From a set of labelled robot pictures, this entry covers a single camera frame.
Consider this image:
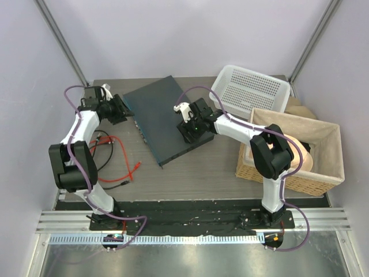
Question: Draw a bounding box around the black cloth in basket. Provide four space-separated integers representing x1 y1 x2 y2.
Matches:
300 141 311 153

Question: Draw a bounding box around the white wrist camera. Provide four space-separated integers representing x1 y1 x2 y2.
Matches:
100 84 113 102
174 102 194 123

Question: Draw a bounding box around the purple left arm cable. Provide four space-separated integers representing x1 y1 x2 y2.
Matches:
51 85 148 265

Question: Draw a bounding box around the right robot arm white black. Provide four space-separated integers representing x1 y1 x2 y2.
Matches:
174 98 294 228

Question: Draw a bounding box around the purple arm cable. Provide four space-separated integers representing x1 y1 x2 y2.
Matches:
51 85 148 265
180 85 311 252

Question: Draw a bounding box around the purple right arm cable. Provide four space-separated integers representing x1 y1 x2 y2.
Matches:
180 85 311 252

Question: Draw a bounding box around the black network cable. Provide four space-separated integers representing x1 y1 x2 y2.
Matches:
89 130 130 190

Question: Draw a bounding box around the white perforated plastic basket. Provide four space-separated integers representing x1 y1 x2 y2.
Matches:
209 65 291 121

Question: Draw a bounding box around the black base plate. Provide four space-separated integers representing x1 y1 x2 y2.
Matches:
55 195 331 225

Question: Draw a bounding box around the dark network switch box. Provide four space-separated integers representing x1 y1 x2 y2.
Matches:
123 76 214 166

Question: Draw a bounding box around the wicker basket with fabric liner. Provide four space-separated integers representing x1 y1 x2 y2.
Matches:
235 107 345 197

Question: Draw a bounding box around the peach hat in basket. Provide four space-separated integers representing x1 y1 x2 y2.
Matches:
286 135 314 171

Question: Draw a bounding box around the aluminium rail frame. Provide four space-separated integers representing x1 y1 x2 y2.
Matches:
27 208 364 276

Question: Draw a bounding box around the red network cable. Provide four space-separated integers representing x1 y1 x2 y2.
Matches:
88 137 142 183

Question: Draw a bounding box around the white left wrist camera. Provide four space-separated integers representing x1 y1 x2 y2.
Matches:
100 84 113 102

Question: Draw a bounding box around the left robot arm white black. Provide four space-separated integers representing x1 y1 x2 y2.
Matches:
48 84 134 230

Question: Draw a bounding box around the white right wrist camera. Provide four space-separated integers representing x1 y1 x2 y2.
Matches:
174 102 194 123

